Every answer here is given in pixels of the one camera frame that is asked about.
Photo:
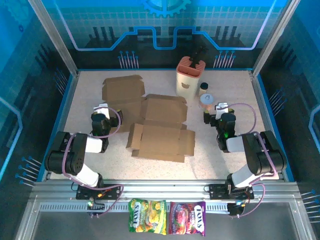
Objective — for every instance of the brown cardboard box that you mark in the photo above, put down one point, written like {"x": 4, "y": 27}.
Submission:
{"x": 123, "y": 87}
{"x": 160, "y": 140}

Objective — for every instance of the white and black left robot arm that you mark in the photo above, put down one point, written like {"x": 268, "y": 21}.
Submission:
{"x": 62, "y": 155}

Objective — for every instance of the black left controller box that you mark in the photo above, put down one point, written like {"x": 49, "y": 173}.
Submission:
{"x": 96, "y": 207}

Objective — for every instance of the black controller box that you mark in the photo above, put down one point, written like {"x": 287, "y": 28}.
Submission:
{"x": 236, "y": 208}
{"x": 96, "y": 207}

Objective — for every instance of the black right controller box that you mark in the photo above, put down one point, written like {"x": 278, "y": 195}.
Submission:
{"x": 236, "y": 208}

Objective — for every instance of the orange label tin can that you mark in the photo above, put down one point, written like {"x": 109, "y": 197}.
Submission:
{"x": 206, "y": 100}

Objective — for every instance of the small jar black lid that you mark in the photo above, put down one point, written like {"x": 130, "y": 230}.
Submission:
{"x": 204, "y": 90}

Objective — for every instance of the cream knife block orange top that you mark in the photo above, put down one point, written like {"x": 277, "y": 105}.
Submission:
{"x": 186, "y": 85}

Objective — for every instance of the red candy bag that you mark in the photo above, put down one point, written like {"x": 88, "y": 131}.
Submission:
{"x": 186, "y": 218}

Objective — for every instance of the green candy bag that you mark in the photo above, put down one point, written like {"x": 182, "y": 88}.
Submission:
{"x": 147, "y": 217}

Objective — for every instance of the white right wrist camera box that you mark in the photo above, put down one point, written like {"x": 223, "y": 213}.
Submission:
{"x": 221, "y": 108}

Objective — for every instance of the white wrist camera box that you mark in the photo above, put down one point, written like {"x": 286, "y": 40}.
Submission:
{"x": 102, "y": 110}
{"x": 221, "y": 108}

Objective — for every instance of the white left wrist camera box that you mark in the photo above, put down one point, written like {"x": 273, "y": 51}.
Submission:
{"x": 102, "y": 110}

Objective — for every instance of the aluminium side rail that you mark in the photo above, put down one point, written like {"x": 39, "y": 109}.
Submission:
{"x": 262, "y": 107}

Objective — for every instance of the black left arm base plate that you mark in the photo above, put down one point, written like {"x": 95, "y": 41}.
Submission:
{"x": 112, "y": 191}

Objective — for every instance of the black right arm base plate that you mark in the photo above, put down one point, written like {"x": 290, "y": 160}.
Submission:
{"x": 217, "y": 191}

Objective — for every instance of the aluminium mounting rail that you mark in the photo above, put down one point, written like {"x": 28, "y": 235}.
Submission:
{"x": 162, "y": 188}

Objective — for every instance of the aluminium frame post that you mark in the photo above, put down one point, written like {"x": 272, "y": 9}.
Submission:
{"x": 272, "y": 37}
{"x": 53, "y": 37}

